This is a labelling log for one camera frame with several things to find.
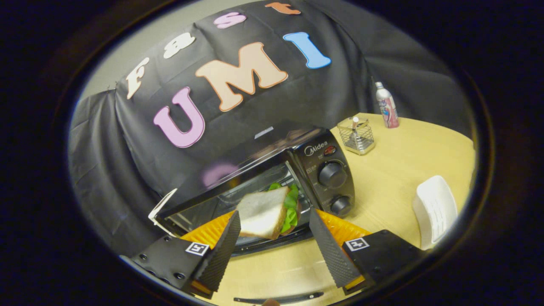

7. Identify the black toaster oven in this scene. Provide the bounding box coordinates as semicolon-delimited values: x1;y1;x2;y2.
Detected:
155;127;356;258

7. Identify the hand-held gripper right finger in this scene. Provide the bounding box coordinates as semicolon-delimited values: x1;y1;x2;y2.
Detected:
309;208;426;296

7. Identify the white plastic tray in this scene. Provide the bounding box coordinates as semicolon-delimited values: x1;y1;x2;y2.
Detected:
412;175;459;250

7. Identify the lettuce sandwich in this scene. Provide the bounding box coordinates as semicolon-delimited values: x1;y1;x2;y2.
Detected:
236;183;302;241

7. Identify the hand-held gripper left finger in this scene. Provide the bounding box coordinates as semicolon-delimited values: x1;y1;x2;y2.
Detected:
129;210;241;300

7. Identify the white pop-up toaster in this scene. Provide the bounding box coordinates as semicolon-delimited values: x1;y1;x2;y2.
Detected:
148;188;178;237

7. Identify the clear wire-frame holder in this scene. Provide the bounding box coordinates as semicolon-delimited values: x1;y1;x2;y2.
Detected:
337;116;376;156

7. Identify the black backdrop cloth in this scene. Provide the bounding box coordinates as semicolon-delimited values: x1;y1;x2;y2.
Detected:
68;0;474;255

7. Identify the silver drink bottle pink label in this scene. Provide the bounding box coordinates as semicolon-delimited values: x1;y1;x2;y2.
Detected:
375;82;400;129

